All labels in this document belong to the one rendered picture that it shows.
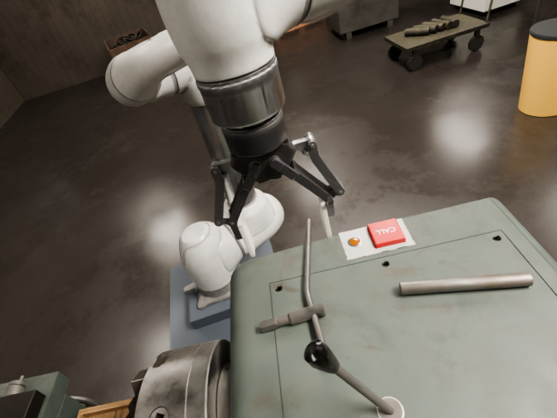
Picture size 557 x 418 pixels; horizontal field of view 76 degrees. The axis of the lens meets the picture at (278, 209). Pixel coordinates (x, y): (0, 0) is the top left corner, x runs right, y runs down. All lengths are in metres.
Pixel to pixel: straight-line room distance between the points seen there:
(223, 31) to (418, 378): 0.51
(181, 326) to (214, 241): 0.38
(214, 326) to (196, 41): 1.10
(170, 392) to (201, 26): 0.56
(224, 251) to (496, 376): 0.84
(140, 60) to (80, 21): 7.40
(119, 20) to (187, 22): 7.60
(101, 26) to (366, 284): 7.64
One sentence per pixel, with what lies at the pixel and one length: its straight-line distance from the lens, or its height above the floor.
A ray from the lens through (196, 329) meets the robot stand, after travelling 1.37.
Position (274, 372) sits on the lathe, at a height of 1.25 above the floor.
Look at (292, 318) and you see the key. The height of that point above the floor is 1.28.
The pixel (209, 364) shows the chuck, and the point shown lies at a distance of 0.70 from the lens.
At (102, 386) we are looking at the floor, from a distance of 2.47.
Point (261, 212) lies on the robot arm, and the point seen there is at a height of 1.05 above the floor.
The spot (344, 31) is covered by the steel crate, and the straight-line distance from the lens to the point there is 5.93.
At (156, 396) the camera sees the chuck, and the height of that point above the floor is 1.24.
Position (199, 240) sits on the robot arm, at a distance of 1.16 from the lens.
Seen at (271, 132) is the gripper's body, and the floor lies 1.61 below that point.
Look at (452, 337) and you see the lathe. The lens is 0.64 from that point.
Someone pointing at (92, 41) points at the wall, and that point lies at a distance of 8.12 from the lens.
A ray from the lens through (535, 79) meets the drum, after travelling 3.56.
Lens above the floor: 1.81
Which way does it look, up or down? 40 degrees down
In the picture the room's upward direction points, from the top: 17 degrees counter-clockwise
